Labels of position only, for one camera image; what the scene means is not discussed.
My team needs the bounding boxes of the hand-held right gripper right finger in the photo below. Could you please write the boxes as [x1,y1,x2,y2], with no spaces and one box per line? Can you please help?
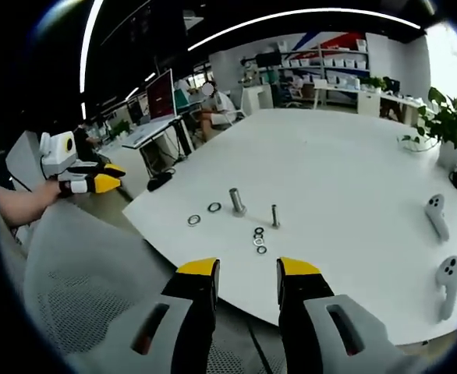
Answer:
[276,256,428,374]

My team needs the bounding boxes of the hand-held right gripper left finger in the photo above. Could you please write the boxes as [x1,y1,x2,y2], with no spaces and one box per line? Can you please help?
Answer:
[72,256,220,374]

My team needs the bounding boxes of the thick threaded steel stud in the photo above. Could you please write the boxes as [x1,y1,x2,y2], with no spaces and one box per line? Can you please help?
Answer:
[228,187,248,217]

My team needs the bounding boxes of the person's left hand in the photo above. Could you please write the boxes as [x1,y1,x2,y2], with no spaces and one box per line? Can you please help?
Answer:
[36,179,63,204]

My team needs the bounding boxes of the small potted green plant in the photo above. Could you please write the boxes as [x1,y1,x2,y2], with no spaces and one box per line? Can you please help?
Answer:
[110,119,133,139]

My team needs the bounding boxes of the black oval object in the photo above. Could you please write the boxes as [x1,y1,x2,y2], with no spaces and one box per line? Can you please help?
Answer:
[147,171,174,192]

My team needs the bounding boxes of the white office desk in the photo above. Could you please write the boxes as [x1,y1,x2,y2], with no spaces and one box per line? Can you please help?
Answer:
[121,115,195,161]

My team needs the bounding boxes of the grey mesh office chair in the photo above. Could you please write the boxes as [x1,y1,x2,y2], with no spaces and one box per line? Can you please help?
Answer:
[20,200,292,374]

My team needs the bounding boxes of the computer monitor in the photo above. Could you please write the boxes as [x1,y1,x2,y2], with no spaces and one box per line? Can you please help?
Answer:
[146,69,179,120]

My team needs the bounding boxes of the ceiling light strip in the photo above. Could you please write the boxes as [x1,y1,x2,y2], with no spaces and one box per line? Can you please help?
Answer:
[187,7,422,52]
[79,0,105,95]

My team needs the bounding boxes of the white handheld controller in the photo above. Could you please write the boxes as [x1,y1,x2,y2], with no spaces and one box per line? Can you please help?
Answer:
[423,193,451,242]
[434,255,457,323]

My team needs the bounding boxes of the white cabinet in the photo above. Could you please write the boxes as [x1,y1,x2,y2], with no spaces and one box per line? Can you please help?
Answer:
[241,83,274,115]

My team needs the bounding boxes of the long white workbench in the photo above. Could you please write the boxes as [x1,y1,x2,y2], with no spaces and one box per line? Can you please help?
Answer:
[313,84,432,120]

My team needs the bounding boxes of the metal storage shelf rack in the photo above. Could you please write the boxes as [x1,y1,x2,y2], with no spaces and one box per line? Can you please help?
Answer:
[278,40,370,87]

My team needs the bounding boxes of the large potted green plant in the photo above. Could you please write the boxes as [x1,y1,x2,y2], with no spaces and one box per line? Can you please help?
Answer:
[398,86,457,169]

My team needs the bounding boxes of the row of white storage bins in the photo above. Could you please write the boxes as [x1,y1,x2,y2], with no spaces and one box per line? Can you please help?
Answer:
[281,38,369,86]

